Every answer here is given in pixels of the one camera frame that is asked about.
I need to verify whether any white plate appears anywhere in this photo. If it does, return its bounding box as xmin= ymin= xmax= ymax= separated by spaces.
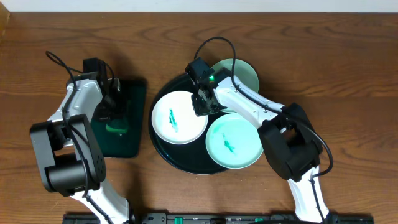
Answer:
xmin=151 ymin=91 xmax=208 ymax=145

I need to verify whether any green sponge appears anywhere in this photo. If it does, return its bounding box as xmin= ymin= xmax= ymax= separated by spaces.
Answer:
xmin=105 ymin=119 xmax=129 ymax=134

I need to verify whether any green plate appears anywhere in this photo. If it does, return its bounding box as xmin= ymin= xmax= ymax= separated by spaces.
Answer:
xmin=205 ymin=113 xmax=263 ymax=169
xmin=211 ymin=58 xmax=260 ymax=113

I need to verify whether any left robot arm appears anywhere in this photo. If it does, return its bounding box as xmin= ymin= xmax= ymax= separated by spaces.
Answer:
xmin=30 ymin=72 xmax=131 ymax=223

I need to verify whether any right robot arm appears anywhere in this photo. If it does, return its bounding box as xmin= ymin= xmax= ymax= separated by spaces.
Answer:
xmin=192 ymin=75 xmax=331 ymax=223

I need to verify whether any round black tray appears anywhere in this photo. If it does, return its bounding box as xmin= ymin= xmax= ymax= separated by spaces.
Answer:
xmin=149 ymin=75 xmax=229 ymax=175

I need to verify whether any rectangular dark green tray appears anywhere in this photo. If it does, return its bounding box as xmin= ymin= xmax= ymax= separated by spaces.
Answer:
xmin=91 ymin=80 xmax=146 ymax=158

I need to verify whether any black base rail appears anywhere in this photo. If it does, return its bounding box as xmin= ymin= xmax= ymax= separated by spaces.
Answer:
xmin=62 ymin=212 xmax=375 ymax=224

